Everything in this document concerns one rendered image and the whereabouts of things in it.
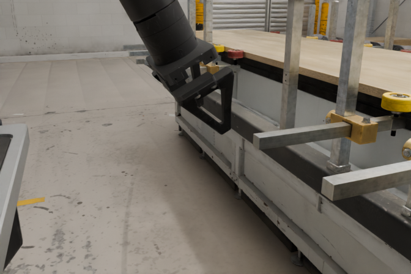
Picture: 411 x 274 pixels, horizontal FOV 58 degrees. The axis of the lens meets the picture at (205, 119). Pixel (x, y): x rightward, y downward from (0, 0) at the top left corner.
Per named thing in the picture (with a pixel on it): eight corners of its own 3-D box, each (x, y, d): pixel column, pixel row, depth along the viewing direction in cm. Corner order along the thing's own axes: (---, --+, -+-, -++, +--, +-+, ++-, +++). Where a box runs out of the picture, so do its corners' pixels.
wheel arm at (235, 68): (156, 78, 172) (156, 70, 171) (155, 77, 176) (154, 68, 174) (240, 73, 187) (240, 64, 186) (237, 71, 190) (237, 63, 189)
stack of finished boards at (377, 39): (414, 46, 861) (415, 38, 856) (331, 51, 774) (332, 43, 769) (387, 43, 928) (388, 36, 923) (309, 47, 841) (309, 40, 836)
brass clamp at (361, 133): (358, 145, 88) (360, 125, 87) (322, 128, 100) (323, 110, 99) (377, 142, 90) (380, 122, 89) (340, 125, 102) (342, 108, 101)
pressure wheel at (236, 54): (231, 70, 193) (231, 48, 189) (245, 71, 189) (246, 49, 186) (224, 72, 186) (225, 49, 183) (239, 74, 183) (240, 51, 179)
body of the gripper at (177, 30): (193, 45, 49) (167, -7, 46) (222, 60, 40) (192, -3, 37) (151, 70, 48) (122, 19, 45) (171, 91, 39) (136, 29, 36)
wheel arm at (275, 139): (259, 154, 83) (260, 136, 82) (252, 148, 86) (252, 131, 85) (404, 131, 97) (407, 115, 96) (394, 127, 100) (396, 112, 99)
